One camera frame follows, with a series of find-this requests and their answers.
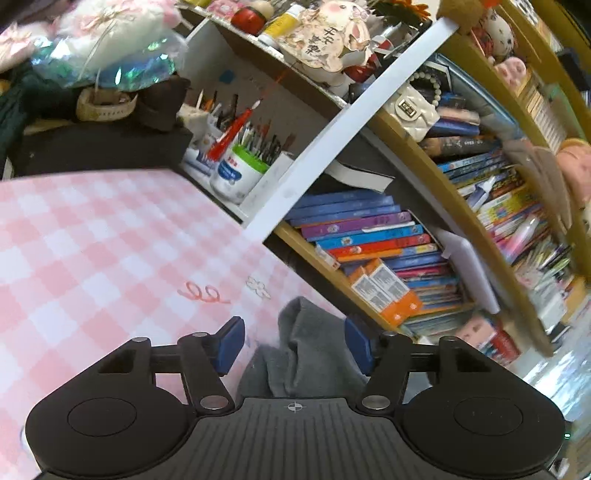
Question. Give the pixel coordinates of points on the row of colourful slim books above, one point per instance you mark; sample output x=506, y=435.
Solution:
x=360, y=230

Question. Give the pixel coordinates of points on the white quilted handbag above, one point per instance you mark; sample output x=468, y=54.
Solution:
x=411, y=110

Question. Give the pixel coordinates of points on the wooden bookshelf with white frame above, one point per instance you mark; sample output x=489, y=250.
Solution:
x=360, y=115

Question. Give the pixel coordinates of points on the cartoon paper plaque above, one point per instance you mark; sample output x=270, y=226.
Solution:
x=323, y=41

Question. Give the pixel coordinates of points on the white side shelf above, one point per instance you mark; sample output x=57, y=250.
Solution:
x=249, y=64

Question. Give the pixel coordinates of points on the dark green cloth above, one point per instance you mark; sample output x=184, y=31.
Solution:
x=18, y=110

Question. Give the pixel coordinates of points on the white bottle with blue label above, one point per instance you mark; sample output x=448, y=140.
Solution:
x=231, y=175

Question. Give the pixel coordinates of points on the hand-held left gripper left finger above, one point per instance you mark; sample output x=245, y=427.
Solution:
x=231, y=344

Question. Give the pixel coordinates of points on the thick black-cover book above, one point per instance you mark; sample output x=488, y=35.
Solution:
x=360, y=177

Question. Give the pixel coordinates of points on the pink plush toy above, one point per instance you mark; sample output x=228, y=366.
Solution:
x=575, y=170

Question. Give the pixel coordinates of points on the cream plush toy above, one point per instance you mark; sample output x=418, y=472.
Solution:
x=501, y=32

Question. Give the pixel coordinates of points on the row of assorted books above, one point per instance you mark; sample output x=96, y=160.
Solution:
x=480, y=184

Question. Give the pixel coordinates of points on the grey sweatshirt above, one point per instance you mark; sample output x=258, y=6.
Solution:
x=300, y=350

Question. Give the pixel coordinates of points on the yellow paint bottle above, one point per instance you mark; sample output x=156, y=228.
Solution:
x=279, y=27

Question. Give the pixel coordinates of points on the dark brown pouch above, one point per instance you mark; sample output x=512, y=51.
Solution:
x=161, y=101

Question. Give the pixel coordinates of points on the white plush in iridescent wrap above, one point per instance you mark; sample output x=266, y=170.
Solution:
x=115, y=27

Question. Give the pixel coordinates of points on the orange and white box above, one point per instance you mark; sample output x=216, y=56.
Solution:
x=397, y=288
x=371, y=300

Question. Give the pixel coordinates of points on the beige wristwatch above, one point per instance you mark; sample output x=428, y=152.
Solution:
x=106, y=106

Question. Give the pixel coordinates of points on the red round jar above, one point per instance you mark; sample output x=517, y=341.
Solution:
x=249, y=18

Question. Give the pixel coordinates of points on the black box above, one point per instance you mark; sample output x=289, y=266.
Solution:
x=92, y=147

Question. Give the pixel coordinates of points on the pink checked cartoon tablecloth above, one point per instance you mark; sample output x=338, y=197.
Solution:
x=92, y=258

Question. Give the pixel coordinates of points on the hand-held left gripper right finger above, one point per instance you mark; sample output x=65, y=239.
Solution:
x=358, y=346

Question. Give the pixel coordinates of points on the holder with pens and pencils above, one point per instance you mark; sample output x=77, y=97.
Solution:
x=258, y=143

